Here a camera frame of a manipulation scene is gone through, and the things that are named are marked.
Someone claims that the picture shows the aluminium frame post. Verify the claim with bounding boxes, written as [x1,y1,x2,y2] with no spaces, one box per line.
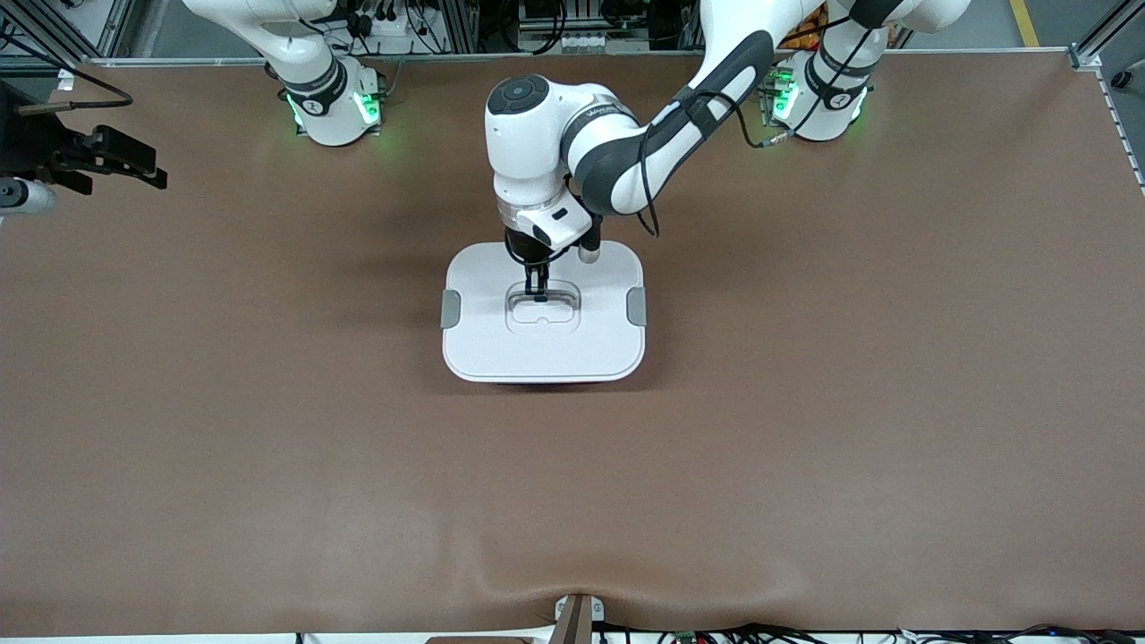
[1067,0,1145,71]
[443,0,484,53]
[675,0,717,50]
[54,0,135,64]

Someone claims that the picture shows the camera mount post with bracket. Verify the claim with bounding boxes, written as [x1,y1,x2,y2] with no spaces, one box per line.
[549,593,606,644]

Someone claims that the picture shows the white plastic box lid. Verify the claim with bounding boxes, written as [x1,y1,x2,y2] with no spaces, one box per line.
[441,240,648,385]

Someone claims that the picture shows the white connector strip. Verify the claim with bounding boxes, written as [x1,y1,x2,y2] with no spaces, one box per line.
[559,32,629,55]

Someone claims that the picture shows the aluminium table edge rail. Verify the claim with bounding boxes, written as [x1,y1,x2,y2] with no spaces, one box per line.
[58,47,1097,69]

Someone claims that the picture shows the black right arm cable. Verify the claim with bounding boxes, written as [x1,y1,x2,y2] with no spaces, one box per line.
[0,27,135,117]

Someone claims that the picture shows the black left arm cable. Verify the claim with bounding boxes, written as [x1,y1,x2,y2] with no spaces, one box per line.
[637,18,886,239]

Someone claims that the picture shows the grey lid handle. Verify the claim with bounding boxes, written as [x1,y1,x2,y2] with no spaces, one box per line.
[506,280,582,314]

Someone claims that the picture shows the white power strip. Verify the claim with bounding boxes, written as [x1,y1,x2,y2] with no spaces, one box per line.
[344,0,430,46]

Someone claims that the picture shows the brown table mat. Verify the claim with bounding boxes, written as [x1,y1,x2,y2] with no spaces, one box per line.
[0,52,1145,638]

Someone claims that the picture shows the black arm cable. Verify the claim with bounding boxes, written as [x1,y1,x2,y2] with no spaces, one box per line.
[637,18,886,239]
[0,27,135,117]

